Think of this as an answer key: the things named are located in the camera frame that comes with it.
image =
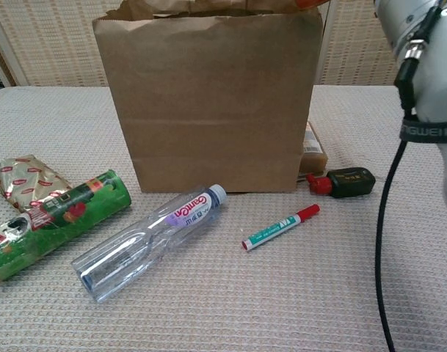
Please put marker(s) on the clear plastic water bottle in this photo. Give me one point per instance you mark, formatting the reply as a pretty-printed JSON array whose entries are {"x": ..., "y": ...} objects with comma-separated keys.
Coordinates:
[{"x": 135, "y": 249}]

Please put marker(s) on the green chips can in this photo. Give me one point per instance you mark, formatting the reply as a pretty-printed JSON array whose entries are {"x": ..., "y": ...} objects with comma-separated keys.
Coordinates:
[{"x": 61, "y": 223}]

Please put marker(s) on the silver red foil packet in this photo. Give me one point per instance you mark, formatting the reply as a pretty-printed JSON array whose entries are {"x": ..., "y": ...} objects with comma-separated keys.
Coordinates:
[{"x": 25, "y": 179}]

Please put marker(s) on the brown paper bag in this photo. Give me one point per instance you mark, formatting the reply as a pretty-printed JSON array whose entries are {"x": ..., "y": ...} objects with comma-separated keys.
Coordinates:
[{"x": 208, "y": 110}]

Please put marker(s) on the brown labelled juice bottle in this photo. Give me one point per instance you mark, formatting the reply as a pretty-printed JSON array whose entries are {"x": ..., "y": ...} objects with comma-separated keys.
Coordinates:
[{"x": 315, "y": 157}]

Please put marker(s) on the black bottle with red cap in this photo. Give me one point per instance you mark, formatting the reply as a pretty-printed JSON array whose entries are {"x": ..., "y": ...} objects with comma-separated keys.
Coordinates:
[{"x": 351, "y": 181}]

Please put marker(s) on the red capped marker pen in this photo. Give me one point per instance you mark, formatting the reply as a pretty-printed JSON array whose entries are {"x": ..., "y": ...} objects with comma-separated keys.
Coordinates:
[{"x": 278, "y": 229}]

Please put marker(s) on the white woven tablecloth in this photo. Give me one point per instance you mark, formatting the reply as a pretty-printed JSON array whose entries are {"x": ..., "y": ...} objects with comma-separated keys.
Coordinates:
[{"x": 300, "y": 293}]

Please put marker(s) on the woven folding screen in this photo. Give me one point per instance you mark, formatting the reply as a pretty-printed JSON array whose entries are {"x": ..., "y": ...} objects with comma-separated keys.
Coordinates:
[{"x": 43, "y": 44}]

